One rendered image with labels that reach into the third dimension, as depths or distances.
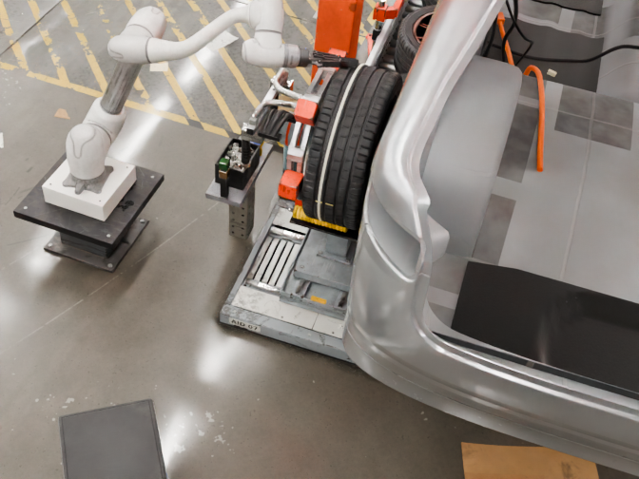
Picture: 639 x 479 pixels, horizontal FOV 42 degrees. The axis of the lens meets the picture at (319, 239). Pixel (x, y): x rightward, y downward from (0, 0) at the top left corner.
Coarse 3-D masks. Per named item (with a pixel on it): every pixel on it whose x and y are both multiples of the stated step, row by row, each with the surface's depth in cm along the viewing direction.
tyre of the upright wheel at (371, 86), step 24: (336, 72) 324; (360, 72) 325; (384, 72) 329; (336, 96) 315; (360, 96) 315; (384, 96) 315; (360, 120) 311; (312, 144) 314; (336, 144) 313; (360, 144) 310; (312, 168) 316; (336, 168) 314; (360, 168) 312; (312, 192) 322; (336, 192) 320; (360, 192) 317; (312, 216) 339; (336, 216) 330; (360, 216) 335
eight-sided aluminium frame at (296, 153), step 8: (320, 72) 331; (328, 72) 331; (320, 80) 334; (328, 80) 328; (312, 88) 323; (320, 88) 324; (304, 96) 320; (312, 96) 320; (320, 96) 320; (296, 128) 320; (312, 128) 323; (296, 136) 320; (304, 136) 320; (296, 144) 323; (304, 144) 320; (288, 152) 321; (296, 152) 320; (304, 152) 320; (288, 160) 323; (296, 160) 322; (304, 160) 324; (288, 168) 326
